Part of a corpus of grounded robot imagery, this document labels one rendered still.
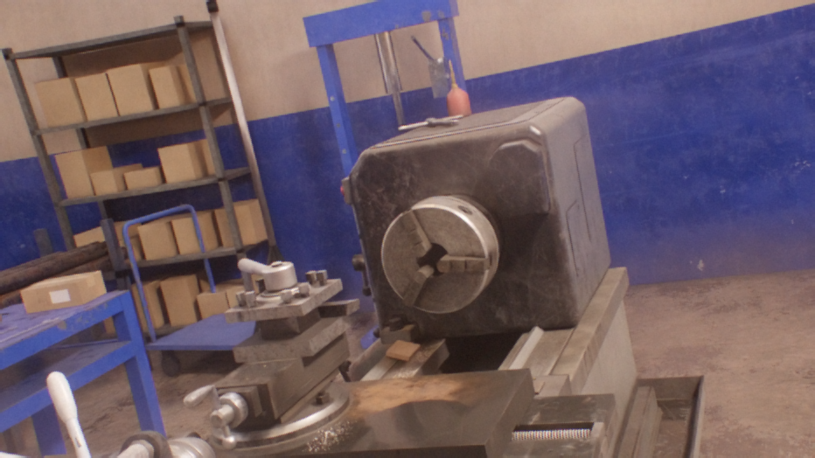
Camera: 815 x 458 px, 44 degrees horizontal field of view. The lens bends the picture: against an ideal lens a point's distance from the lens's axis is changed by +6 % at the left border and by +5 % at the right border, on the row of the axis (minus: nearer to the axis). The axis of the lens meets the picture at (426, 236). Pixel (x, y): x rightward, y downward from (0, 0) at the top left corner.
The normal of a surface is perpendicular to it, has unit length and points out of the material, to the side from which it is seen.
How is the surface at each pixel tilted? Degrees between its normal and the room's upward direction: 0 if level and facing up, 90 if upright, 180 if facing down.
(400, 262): 90
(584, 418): 0
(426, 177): 90
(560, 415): 0
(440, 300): 90
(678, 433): 0
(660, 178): 90
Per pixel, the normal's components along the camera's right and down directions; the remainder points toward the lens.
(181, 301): -0.28, 0.23
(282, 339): -0.20, -0.96
